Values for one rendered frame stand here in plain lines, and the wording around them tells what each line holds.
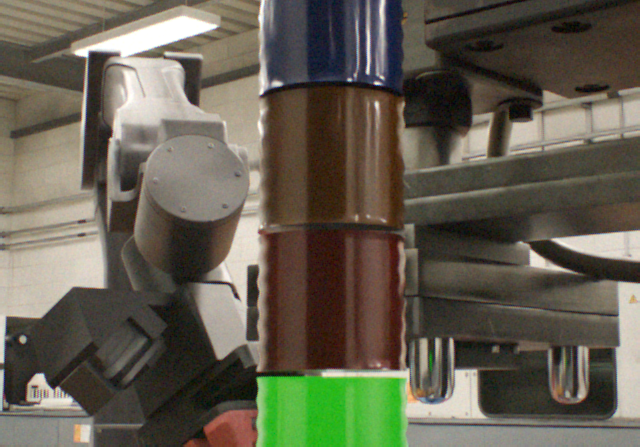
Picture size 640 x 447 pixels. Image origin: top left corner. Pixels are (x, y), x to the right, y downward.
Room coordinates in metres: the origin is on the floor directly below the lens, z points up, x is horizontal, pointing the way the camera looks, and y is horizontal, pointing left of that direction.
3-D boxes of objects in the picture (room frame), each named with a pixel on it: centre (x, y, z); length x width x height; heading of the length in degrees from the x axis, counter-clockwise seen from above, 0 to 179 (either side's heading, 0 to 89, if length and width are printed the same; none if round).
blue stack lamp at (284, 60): (0.31, 0.00, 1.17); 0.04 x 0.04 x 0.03
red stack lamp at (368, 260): (0.31, 0.00, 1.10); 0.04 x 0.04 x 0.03
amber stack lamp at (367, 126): (0.31, 0.00, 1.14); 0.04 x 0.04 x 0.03
